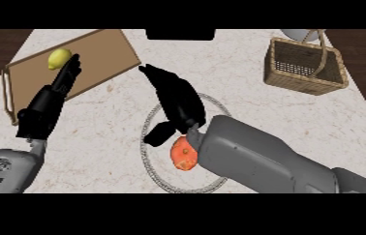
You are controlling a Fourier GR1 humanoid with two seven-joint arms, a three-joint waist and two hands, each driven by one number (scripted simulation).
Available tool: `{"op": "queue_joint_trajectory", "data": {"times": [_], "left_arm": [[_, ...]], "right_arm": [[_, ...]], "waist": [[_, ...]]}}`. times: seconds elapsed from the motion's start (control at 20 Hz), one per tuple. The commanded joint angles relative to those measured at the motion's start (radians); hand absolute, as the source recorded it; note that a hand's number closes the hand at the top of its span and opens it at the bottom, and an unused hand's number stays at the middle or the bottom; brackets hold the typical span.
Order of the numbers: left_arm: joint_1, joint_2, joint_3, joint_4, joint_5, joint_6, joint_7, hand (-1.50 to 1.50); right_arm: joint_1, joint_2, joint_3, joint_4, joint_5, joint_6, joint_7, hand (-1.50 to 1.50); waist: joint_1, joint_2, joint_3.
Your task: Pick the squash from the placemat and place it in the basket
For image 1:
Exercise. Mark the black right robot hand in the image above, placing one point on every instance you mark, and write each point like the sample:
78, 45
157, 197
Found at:
176, 97

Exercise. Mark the yellow lemon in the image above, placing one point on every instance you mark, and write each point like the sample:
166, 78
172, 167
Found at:
58, 58

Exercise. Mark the black appliance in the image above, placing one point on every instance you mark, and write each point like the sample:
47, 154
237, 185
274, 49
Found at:
181, 34

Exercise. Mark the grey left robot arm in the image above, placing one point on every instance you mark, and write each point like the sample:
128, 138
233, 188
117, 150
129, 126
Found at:
19, 168

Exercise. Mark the brown wooden cutting board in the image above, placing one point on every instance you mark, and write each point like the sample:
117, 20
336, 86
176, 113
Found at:
95, 61

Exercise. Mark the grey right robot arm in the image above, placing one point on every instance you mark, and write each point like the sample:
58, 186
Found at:
266, 158

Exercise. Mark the pale grey round object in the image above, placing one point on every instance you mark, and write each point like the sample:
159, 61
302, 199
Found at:
299, 34

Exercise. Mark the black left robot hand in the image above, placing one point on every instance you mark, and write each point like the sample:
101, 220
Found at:
45, 106

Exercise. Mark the orange squash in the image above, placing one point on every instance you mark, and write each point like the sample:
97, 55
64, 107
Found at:
184, 156

